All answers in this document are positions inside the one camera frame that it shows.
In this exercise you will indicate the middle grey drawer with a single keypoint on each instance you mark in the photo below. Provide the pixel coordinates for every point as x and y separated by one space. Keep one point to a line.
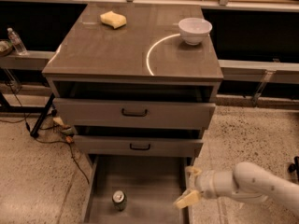
138 146

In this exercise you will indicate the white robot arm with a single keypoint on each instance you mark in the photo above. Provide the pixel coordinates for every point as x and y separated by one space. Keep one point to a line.
246 183

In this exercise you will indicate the top grey drawer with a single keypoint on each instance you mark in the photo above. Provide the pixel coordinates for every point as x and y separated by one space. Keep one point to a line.
135 114

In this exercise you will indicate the green soda can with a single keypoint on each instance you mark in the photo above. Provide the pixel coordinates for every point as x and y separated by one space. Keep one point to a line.
119 200

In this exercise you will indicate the black chair caster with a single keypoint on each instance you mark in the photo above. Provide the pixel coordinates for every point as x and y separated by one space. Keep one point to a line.
294 166

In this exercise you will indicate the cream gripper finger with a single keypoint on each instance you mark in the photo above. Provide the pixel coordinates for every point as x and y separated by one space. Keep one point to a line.
191 170
189 197

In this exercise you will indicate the white ceramic bowl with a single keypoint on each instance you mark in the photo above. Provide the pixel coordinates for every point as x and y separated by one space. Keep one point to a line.
194 30

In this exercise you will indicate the yellow sponge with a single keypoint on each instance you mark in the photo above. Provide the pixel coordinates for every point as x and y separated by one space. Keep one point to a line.
113 19

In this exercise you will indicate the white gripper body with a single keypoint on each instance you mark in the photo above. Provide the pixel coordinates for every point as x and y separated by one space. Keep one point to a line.
207 184

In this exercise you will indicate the clear plastic water bottle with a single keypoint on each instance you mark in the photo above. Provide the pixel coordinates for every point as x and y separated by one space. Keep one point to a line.
16 42

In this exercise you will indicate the small bowl on shelf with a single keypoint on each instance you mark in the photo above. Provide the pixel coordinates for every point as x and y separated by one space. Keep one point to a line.
5 48

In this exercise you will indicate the grey wall ledge rail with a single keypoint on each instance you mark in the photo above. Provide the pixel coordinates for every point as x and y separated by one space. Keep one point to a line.
287 73

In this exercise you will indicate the bottom grey open drawer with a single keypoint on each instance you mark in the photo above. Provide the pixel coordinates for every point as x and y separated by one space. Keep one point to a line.
151 185

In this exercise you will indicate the grey drawer cabinet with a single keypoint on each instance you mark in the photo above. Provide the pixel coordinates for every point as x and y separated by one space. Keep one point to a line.
147 49

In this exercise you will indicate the black table leg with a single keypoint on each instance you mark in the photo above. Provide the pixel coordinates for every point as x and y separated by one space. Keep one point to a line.
43 114

